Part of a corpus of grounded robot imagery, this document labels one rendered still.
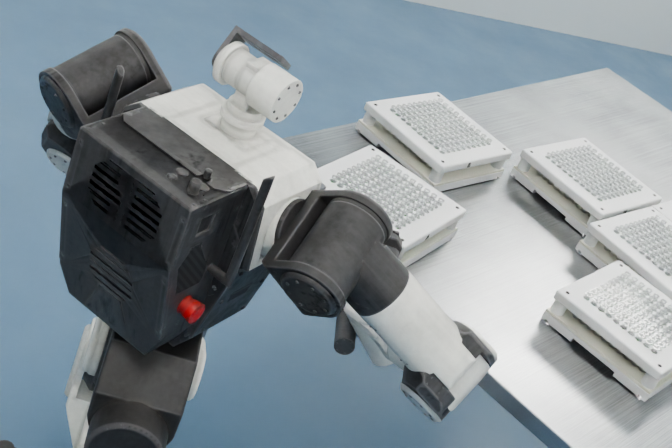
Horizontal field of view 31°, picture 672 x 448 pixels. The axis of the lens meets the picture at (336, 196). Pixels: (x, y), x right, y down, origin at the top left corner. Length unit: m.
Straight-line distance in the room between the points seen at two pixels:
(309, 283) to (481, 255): 0.94
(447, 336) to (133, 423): 0.45
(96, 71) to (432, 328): 0.59
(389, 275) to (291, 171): 0.19
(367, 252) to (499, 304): 0.77
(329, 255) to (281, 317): 1.89
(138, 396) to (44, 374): 1.27
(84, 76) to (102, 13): 2.92
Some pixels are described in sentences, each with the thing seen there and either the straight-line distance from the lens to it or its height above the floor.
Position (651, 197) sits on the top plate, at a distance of 2.83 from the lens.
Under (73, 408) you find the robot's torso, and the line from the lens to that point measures 2.28.
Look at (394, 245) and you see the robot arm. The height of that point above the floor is 0.95.
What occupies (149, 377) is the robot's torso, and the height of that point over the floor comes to 0.87.
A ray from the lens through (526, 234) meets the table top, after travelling 2.59.
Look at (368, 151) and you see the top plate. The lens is 2.46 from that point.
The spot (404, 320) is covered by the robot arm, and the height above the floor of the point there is 1.13.
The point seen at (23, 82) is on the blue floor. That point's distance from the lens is 4.09.
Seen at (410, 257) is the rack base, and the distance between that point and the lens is 2.28.
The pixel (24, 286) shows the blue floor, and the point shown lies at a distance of 3.26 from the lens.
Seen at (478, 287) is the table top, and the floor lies 0.83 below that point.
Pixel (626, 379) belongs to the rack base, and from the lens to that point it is 2.30.
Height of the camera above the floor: 2.05
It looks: 30 degrees down
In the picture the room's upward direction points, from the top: 23 degrees clockwise
